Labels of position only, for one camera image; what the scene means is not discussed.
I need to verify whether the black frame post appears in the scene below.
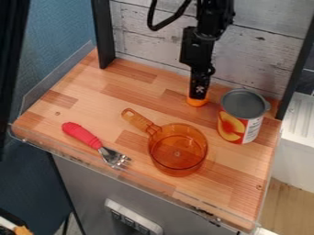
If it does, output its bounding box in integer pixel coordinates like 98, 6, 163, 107
273, 19, 314, 121
89, 0, 118, 70

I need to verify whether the orange toy carrot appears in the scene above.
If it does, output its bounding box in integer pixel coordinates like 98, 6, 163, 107
185, 95, 210, 107

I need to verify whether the white cabinet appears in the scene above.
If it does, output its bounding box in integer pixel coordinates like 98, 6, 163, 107
271, 91, 314, 195

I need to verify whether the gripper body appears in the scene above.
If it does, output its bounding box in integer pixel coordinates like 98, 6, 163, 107
177, 26, 218, 73

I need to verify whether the can with peach label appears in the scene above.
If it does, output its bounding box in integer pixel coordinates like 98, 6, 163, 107
216, 88, 273, 145

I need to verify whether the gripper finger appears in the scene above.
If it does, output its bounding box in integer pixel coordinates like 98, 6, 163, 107
187, 71, 213, 101

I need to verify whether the orange transparent measuring cup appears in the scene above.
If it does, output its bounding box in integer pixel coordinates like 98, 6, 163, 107
119, 107, 210, 178

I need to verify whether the fork with red handle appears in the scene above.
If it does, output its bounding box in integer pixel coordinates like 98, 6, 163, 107
61, 121, 134, 170

